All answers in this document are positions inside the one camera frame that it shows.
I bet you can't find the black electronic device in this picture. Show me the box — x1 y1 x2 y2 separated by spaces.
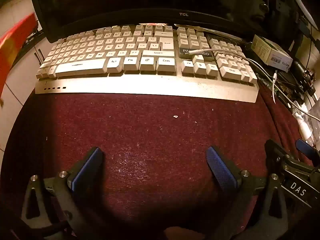
290 59 317 97

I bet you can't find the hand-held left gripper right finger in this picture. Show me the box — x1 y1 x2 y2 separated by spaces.
205 145 288 230

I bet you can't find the white audio cable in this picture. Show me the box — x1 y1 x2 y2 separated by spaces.
188 48 320 120

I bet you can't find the white computer keyboard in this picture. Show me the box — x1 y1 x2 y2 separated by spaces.
34 24 260 103

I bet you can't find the red box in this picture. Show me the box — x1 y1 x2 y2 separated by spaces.
0 12 38 100

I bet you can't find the white cardboard box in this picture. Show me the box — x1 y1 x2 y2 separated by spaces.
251 34 293 68

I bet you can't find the short white cable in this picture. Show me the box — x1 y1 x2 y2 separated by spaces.
271 70 279 103

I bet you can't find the white power adapter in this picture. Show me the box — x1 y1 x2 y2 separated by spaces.
292 101 313 140

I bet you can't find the maroon table cloth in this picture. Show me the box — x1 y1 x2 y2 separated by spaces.
5 82 315 240

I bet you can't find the white cabinet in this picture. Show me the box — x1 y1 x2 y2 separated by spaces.
0 5 58 155

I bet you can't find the dark card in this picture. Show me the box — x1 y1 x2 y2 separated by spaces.
178 45 217 62

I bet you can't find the black computer monitor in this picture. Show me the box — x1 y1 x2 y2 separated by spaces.
27 0 273 43

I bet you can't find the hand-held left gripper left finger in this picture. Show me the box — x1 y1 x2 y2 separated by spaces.
21 146 104 228

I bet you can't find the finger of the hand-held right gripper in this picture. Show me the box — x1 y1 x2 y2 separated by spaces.
295 139 320 159
264 139 288 167

